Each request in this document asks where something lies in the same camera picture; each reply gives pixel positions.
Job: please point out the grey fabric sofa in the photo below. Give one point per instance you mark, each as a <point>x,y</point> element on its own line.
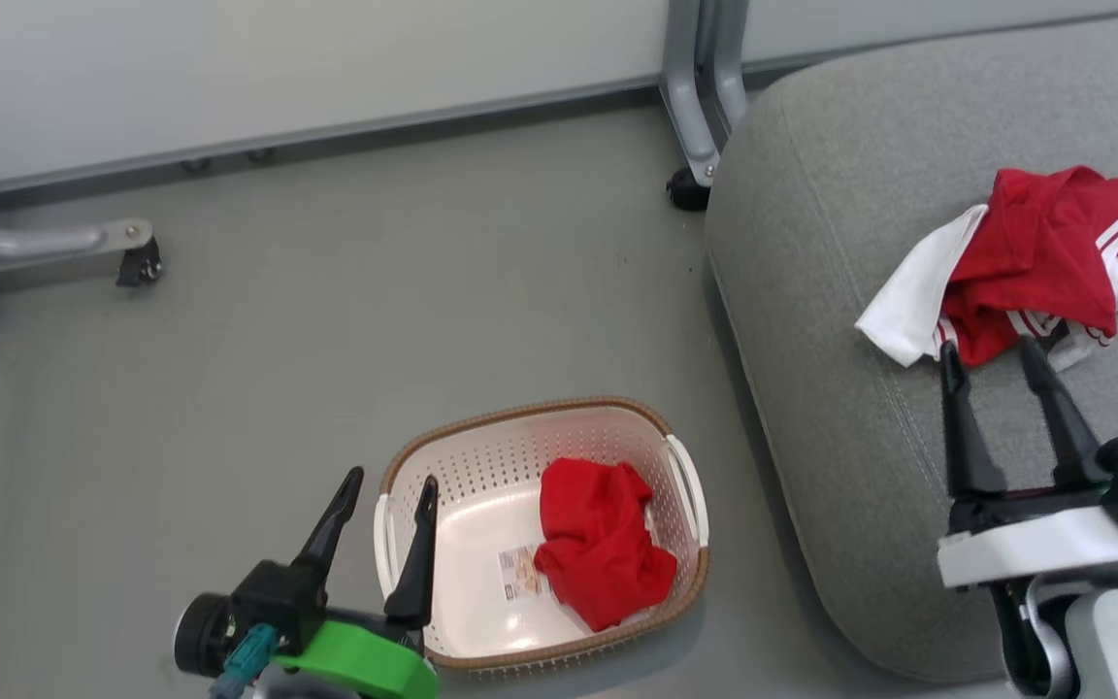
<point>840,408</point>

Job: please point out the red cloth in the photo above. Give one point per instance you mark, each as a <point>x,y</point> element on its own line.
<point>598,544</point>

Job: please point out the small metal levelling foot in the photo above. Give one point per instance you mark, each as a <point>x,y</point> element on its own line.
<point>195,165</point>
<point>259,154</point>

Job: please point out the paper label in basket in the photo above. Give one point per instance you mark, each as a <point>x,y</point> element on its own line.
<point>520,575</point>

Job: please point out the red and white garment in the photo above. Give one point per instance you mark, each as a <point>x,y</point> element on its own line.
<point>1044,252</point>

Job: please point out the black caster wheel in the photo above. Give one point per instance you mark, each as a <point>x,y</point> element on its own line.
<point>687,190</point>
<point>140,264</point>

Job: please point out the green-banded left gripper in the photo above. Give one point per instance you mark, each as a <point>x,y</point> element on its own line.
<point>355,655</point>

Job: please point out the grey upright partition leg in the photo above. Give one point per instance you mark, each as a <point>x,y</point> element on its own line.
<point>729,68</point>
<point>683,87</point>

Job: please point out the beige perforated laundry basket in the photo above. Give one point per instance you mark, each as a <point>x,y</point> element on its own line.
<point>472,544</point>

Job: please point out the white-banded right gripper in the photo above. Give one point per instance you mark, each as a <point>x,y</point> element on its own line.
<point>1035,544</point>

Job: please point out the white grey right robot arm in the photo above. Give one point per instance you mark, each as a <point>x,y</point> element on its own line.
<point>1117,646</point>

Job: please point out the grey horizontal partition leg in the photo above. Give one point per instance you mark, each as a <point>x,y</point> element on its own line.
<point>35,240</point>

